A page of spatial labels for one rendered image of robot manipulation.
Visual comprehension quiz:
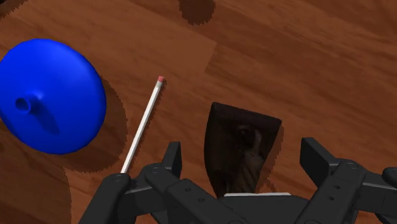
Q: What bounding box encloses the blue funnel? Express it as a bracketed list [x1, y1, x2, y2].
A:
[0, 38, 108, 155]

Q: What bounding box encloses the dark brown book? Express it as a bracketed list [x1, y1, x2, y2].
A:
[204, 101, 282, 199]

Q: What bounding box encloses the white pencil with pink eraser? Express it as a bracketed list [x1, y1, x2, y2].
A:
[120, 75, 165, 174]

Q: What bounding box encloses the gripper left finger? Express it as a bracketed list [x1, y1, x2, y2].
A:
[78, 141, 249, 224]

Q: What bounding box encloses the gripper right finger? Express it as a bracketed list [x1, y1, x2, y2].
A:
[293, 137, 397, 224]

